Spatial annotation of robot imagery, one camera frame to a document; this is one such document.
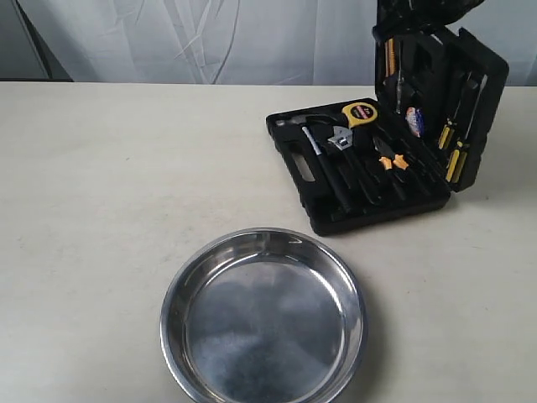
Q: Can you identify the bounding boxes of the black plastic tool case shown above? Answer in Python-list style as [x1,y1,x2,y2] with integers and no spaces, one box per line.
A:
[266,1,509,236]

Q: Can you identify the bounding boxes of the silver adjustable wrench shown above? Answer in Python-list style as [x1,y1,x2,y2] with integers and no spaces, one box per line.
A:
[328,126,381,205]

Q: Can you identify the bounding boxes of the round stainless steel tray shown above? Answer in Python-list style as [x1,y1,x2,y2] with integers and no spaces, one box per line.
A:
[159,228,368,402]

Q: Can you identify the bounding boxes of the yellow black tape measure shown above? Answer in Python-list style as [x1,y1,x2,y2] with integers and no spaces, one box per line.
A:
[341,102,378,128]

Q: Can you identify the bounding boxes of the white wrinkled backdrop cloth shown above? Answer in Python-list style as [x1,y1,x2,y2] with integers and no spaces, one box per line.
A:
[0,0,537,87]

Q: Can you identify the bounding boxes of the electrical tape roll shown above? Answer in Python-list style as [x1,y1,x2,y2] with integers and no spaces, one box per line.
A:
[405,107,425,138]

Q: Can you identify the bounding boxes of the voltage tester pen screwdriver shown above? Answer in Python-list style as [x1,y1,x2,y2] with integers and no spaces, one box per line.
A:
[395,41,404,115]

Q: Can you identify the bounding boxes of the yellow black screwdriver lower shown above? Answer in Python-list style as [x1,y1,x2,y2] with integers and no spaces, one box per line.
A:
[446,73,483,183]

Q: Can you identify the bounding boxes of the yellow black screwdriver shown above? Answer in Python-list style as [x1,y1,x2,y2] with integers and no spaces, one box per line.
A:
[438,68,469,149]
[446,73,483,183]

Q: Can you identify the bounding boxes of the yellow black screwdriver upper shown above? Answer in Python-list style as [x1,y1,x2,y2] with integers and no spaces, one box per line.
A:
[438,68,469,149]

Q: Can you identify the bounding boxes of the yellow utility knife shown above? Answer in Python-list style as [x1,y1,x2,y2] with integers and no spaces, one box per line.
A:
[384,38,397,78]

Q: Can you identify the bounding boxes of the yellow handled pliers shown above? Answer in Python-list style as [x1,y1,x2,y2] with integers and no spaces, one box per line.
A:
[373,136,409,202]

